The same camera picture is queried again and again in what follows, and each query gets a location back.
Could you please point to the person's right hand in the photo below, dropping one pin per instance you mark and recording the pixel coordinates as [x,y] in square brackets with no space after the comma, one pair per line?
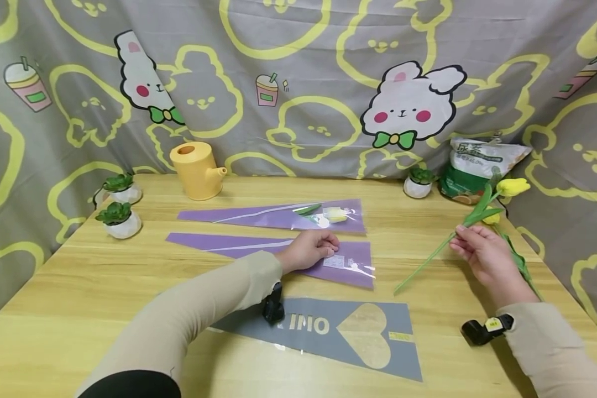
[497,271]

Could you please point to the person's left hand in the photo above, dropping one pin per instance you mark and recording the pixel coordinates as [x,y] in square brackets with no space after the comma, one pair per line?
[301,252]

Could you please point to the person's right fingers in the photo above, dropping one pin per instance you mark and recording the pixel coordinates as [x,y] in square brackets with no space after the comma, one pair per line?
[461,250]

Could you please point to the person's left fingers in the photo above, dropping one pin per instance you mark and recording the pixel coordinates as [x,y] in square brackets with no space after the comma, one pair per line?
[326,241]

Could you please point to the person's right thumb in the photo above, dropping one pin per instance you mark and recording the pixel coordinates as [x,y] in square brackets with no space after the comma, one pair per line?
[472,234]

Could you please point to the yellow tulip with green stem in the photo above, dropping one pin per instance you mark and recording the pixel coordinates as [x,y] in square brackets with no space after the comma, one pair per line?
[336,219]
[522,265]
[436,254]

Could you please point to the purple flower sleeve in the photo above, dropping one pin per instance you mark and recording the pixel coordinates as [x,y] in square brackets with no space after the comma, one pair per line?
[357,257]
[248,216]

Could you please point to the person's right forearm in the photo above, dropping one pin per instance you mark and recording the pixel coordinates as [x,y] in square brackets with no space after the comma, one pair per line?
[557,342]

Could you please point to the person's left forearm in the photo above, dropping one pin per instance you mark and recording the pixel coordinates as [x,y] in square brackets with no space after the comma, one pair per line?
[199,309]

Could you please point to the white and green bag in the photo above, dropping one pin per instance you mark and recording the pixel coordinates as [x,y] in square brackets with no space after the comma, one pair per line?
[470,166]

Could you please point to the succulent in white pot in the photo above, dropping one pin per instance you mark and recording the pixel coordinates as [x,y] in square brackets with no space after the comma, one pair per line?
[123,227]
[125,192]
[418,188]

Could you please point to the grey sleeve with heart window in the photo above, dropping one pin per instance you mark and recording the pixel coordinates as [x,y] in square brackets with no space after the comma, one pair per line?
[399,354]

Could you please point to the yellow watering can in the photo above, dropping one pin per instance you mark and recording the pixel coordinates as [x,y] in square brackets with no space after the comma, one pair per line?
[197,174]

